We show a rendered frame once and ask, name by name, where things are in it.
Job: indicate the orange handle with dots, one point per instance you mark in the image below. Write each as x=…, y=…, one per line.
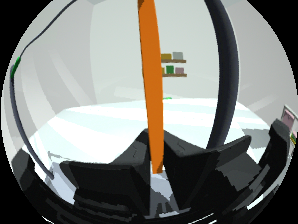
x=152, y=69

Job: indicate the black post on grey base plate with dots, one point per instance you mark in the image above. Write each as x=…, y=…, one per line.
x=162, y=202

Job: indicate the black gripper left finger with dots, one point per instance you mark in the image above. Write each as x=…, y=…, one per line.
x=128, y=174

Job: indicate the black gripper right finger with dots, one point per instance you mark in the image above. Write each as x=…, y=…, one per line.
x=187, y=166

